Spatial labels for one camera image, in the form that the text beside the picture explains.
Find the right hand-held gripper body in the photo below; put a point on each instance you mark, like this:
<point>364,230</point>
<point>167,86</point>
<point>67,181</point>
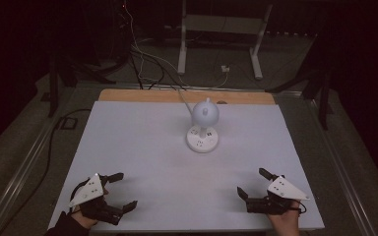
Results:
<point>283,190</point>

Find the person's right hand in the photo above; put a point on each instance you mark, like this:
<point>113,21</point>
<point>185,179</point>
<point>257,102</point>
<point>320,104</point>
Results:
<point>287,223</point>

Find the black metal stand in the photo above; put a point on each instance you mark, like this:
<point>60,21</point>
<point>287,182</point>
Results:
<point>54,85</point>
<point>323,98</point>

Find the person's left hand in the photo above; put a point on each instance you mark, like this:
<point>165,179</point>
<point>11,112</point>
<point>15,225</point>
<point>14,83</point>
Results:
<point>84,222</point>

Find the black square floor plate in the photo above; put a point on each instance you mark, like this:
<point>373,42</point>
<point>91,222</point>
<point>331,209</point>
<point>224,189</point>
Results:
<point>68,123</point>

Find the small white plug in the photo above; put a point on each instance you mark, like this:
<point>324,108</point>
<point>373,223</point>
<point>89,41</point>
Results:
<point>225,69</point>

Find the metal floor rail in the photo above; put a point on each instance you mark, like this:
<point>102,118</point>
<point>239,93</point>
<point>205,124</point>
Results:
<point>338,164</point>
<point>16,183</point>

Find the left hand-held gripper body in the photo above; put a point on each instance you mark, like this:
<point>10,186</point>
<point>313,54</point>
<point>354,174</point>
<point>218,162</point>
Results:
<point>92,191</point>

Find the white table cover sheet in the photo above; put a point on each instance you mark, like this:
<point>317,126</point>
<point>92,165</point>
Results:
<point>151,170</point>

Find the white metal stand frame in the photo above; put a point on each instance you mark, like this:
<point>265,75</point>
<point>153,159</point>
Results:
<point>223,24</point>

